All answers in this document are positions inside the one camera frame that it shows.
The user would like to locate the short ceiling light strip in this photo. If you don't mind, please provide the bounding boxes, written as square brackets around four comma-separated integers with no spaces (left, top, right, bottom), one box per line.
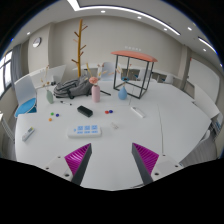
[197,36,218,54]

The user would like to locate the grey backpack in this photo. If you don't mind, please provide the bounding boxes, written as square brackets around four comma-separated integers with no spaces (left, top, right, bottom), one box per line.
[53,75,94,100]

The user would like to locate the round wall clock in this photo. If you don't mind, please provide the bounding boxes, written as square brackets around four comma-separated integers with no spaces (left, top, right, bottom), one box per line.
[32,36,43,48]

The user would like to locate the plain white chair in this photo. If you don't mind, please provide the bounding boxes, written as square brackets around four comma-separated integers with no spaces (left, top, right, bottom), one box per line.
[99,61,116,82]

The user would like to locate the white wall board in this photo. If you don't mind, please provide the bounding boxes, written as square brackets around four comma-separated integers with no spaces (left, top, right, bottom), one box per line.
[187,58,222,103]

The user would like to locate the white power strip, blue sockets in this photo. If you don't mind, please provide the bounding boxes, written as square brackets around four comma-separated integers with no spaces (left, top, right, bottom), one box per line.
[67,124,103,139]

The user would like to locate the grey chair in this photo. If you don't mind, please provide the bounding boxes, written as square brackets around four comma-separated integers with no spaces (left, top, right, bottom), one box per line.
[179,129,219,168]

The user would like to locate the white bar-shaped device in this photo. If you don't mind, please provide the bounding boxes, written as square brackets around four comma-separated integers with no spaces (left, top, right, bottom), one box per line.
[130,105,146,119]

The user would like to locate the white chair with blue cushion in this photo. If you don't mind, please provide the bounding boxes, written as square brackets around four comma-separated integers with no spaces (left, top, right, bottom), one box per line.
[13,74,38,118]

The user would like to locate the black rectangular case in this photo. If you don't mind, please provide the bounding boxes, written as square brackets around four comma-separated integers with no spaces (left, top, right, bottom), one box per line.
[76,105,94,118]

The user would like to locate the black frame stand, orange top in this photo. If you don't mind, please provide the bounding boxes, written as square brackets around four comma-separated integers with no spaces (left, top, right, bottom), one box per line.
[110,50,159,100]

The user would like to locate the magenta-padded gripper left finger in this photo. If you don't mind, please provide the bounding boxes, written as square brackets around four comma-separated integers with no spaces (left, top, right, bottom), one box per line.
[43,143,93,186]

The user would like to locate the grey curtain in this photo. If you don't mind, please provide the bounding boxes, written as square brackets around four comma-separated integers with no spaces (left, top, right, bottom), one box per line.
[10,44,24,84]

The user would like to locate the green vase with dried stems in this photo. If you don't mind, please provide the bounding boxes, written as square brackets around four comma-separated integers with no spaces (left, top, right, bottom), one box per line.
[39,64,55,105]

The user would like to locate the long ceiling light strip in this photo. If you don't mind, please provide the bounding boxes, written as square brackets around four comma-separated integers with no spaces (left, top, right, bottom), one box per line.
[66,0,182,36]

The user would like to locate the blue vase with dried stems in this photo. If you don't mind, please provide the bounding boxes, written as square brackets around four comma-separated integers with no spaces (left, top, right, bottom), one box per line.
[114,63,134,101]

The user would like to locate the window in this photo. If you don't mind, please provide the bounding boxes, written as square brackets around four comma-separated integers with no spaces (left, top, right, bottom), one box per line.
[0,49,14,98]

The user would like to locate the round ceiling spot lights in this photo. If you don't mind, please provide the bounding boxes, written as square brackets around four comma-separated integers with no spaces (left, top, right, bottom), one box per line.
[25,9,208,53]

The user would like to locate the pink vase with flowers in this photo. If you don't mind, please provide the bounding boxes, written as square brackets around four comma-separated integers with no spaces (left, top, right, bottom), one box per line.
[84,61,115,103]

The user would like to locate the white slatted chair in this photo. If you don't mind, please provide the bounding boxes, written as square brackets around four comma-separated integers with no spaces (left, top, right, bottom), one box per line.
[0,112,16,149]

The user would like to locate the white remote control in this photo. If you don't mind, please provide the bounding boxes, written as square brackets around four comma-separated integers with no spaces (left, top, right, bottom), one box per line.
[21,126,36,142]

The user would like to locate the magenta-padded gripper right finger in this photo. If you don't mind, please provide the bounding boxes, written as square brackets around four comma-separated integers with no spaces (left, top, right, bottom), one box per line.
[131,143,183,186]

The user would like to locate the wooden coat rack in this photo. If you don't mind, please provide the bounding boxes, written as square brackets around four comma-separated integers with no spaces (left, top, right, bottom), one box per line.
[71,18,89,79]

